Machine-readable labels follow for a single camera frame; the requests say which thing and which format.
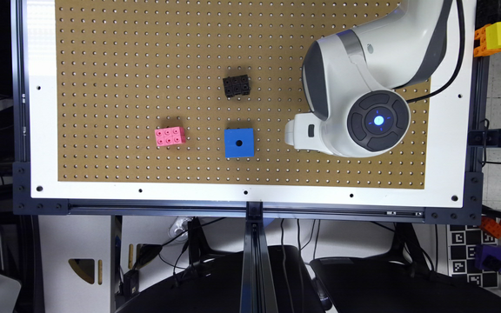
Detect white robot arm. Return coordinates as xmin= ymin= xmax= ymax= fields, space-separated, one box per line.
xmin=284 ymin=0 xmax=463 ymax=158

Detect purple block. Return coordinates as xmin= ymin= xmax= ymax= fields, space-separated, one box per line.
xmin=475 ymin=244 xmax=501 ymax=272

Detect black studded block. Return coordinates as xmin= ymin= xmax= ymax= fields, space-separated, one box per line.
xmin=223 ymin=75 xmax=251 ymax=98

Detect blue block with hole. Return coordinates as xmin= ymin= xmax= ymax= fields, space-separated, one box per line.
xmin=224 ymin=128 xmax=255 ymax=158

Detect white cabinet panel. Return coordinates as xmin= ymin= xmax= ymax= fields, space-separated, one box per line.
xmin=38 ymin=216 xmax=115 ymax=313

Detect right black chair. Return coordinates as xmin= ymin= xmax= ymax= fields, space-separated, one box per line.
xmin=311 ymin=223 xmax=501 ymax=313

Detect orange block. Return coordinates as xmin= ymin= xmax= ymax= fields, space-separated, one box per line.
xmin=473 ymin=24 xmax=501 ymax=57

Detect pink studded block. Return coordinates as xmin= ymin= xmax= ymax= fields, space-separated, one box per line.
xmin=154 ymin=127 xmax=186 ymax=147

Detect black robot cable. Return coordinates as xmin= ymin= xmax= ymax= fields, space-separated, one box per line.
xmin=404 ymin=0 xmax=466 ymax=104

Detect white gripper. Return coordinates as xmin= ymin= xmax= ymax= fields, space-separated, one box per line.
xmin=284 ymin=113 xmax=327 ymax=151

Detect left black chair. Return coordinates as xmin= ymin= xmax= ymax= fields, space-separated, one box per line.
xmin=118 ymin=219 xmax=324 ymax=313

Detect black chair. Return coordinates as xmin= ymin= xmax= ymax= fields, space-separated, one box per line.
xmin=118 ymin=219 xmax=324 ymax=313
xmin=311 ymin=223 xmax=501 ymax=313

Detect fiducial marker sheet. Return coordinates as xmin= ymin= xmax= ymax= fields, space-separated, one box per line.
xmin=447 ymin=225 xmax=499 ymax=289

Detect brown pegboard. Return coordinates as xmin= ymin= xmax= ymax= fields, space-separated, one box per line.
xmin=56 ymin=0 xmax=430 ymax=189

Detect orange blocks pile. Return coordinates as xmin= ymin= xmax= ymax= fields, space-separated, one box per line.
xmin=479 ymin=216 xmax=501 ymax=238

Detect dark aluminium table frame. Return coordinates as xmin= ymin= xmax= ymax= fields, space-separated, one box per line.
xmin=11 ymin=1 xmax=486 ymax=288

